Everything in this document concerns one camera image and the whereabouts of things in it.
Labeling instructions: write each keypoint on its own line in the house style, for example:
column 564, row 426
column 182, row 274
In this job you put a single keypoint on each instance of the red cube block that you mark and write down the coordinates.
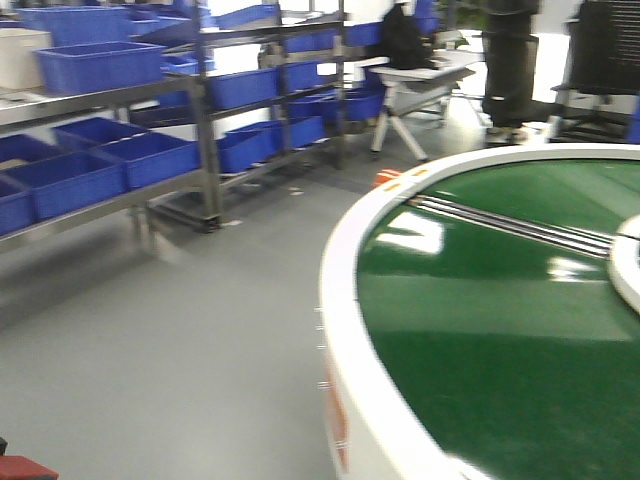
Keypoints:
column 15, row 467

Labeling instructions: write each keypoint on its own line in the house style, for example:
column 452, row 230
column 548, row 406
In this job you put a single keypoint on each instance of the large blue target bin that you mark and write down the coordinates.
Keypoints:
column 87, row 68

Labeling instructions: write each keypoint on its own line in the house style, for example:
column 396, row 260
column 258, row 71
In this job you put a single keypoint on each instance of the white office desk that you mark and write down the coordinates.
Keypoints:
column 410, row 91

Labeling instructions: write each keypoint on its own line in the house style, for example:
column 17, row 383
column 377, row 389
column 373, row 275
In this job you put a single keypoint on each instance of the white outer conveyor rim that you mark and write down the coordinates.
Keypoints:
column 481, row 319

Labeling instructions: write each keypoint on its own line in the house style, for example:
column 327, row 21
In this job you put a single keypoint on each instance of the steel storage shelving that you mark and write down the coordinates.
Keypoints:
column 204, row 183

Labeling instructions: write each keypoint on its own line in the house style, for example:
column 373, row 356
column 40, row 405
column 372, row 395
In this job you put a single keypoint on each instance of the black backpack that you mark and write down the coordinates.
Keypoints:
column 401, row 41

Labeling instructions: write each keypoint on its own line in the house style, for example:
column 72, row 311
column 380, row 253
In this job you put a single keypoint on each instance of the person in dark clothes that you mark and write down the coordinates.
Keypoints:
column 509, row 52

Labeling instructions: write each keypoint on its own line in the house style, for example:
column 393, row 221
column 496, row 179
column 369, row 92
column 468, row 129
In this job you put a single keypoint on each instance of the black office chair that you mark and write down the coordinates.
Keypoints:
column 603, row 62

